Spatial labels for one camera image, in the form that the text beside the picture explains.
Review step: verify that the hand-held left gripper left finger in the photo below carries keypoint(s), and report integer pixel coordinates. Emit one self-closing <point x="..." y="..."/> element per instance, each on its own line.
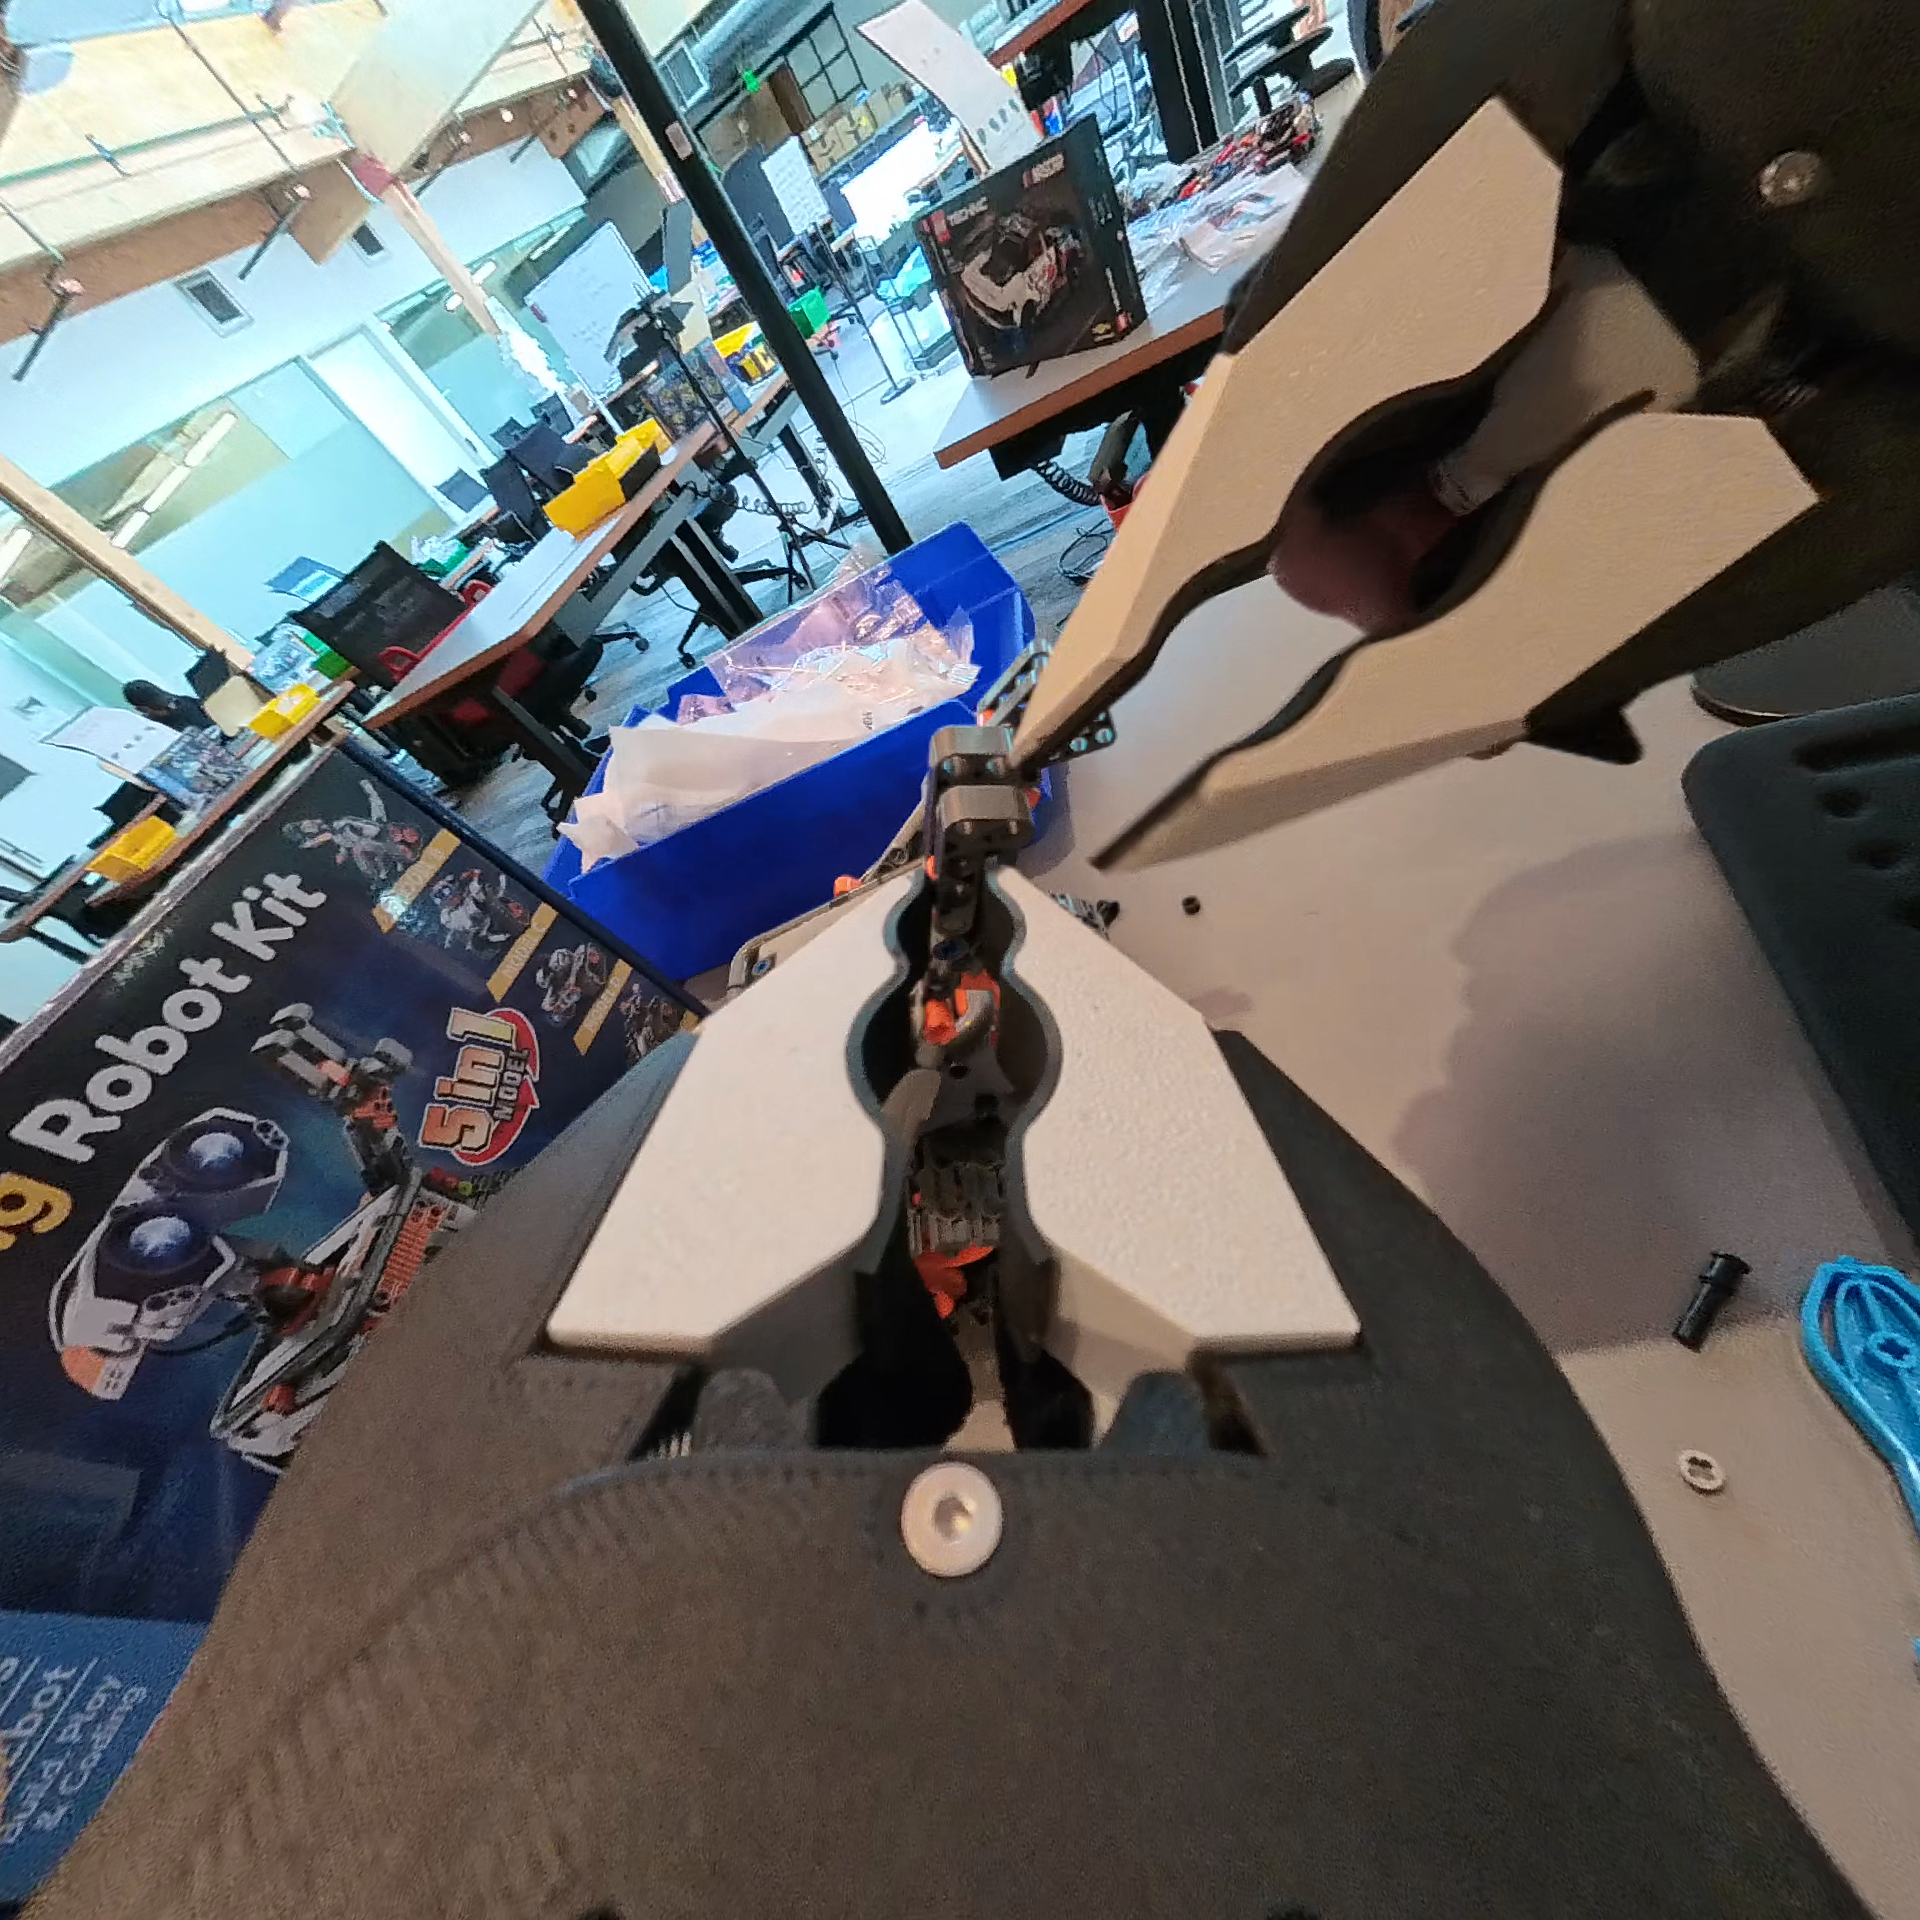
<point x="705" y="1201"/>

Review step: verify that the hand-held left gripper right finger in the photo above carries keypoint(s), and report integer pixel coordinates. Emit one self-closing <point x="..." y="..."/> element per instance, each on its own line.
<point x="1201" y="1201"/>

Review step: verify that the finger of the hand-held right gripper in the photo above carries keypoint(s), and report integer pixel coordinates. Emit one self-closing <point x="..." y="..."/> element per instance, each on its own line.
<point x="1575" y="571"/>
<point x="1319" y="331"/>

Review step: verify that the grey orange tracked toy vehicle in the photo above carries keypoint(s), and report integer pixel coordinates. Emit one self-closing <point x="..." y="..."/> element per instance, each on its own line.
<point x="765" y="955"/>

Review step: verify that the orange grey brick assembly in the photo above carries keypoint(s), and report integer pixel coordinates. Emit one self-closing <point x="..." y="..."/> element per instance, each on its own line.
<point x="985" y="781"/>

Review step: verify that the person's right hand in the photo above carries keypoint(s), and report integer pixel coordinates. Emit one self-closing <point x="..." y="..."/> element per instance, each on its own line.
<point x="1366" y="557"/>

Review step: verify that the white-top office desk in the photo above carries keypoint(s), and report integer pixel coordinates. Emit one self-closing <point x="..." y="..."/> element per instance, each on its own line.
<point x="1109" y="375"/>

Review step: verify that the black car model box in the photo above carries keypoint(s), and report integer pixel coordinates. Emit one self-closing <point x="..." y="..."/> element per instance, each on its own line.
<point x="1036" y="254"/>

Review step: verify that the blue plastic storage bin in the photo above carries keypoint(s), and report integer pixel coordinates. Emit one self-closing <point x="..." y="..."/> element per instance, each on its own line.
<point x="705" y="886"/>

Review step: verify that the black dimpled foam mat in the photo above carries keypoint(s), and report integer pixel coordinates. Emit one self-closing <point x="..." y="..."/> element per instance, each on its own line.
<point x="1829" y="931"/>

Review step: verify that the clear plastic bag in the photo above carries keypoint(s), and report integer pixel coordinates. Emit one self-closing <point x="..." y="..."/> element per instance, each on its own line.
<point x="722" y="751"/>

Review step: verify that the toy vehicle product box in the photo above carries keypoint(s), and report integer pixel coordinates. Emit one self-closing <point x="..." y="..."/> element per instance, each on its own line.
<point x="225" y="1050"/>

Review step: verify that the long black pin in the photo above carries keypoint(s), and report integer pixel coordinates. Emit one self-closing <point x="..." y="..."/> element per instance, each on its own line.
<point x="1711" y="1294"/>

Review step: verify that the small grey bushing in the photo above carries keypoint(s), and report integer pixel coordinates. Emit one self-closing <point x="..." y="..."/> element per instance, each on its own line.
<point x="1700" y="1470"/>

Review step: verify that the black metal pole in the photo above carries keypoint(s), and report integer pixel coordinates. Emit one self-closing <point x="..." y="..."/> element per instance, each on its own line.
<point x="750" y="301"/>

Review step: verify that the long wood-edged office desk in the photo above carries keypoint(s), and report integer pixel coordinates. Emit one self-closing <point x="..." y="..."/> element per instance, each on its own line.
<point x="599" y="557"/>

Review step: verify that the office desk with yellow bins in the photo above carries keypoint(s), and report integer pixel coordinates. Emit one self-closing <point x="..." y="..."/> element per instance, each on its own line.
<point x="150" y="839"/>

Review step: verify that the black mesh office chair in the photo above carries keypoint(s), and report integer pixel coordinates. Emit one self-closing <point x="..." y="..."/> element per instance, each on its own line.
<point x="383" y="599"/>

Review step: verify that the teal plastic separator tool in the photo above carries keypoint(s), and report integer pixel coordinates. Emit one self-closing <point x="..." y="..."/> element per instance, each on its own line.
<point x="1876" y="1381"/>

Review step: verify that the yellow storage crate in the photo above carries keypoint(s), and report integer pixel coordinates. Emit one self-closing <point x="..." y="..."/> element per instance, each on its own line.
<point x="609" y="474"/>

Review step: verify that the white whiteboard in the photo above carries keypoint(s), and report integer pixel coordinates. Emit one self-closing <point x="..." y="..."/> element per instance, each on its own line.
<point x="587" y="308"/>

